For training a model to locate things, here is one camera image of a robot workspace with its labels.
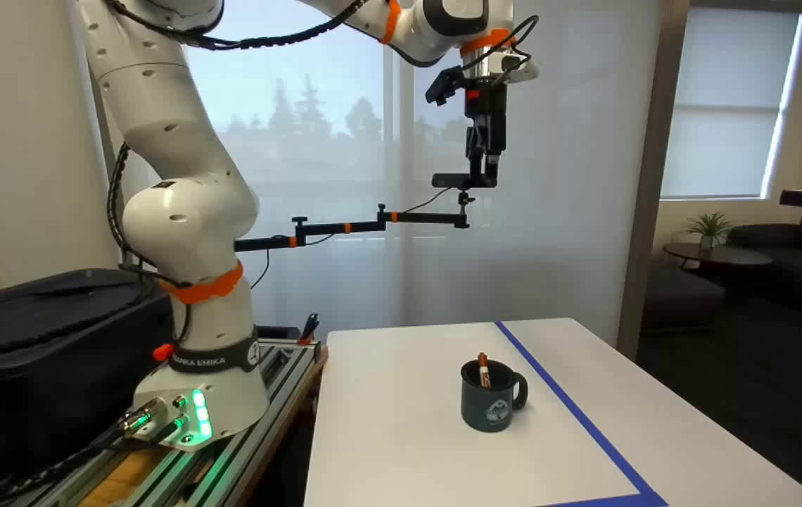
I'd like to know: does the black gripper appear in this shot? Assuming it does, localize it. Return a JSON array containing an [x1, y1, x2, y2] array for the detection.
[[463, 83, 505, 186]]

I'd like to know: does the orange marker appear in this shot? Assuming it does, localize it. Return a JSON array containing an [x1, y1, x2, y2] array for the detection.
[[479, 353, 490, 389]]

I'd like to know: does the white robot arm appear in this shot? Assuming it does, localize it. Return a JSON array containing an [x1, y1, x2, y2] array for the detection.
[[76, 0, 534, 451]]

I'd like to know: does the round side table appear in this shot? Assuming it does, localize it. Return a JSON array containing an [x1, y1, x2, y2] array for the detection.
[[666, 244, 771, 275]]

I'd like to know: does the small potted plant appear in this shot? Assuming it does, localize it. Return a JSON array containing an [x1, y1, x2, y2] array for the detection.
[[690, 211, 729, 251]]

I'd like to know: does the dark green mug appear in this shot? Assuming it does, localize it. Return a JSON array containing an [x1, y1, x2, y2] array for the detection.
[[462, 360, 529, 435]]

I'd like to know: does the window blind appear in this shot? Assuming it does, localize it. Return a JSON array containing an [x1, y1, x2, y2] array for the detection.
[[662, 8, 802, 200]]

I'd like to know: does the blue tape line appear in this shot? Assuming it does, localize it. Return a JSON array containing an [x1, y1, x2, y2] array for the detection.
[[491, 322, 669, 507]]

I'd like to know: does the black case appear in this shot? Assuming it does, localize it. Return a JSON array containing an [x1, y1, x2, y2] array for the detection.
[[0, 270, 175, 480]]

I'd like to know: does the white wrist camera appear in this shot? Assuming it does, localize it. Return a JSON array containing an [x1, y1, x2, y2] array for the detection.
[[498, 53, 541, 84]]

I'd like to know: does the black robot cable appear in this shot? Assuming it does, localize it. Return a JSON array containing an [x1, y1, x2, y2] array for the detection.
[[100, 0, 365, 53]]

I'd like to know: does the aluminium rail base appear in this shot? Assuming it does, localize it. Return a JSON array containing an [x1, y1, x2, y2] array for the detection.
[[7, 342, 323, 507]]

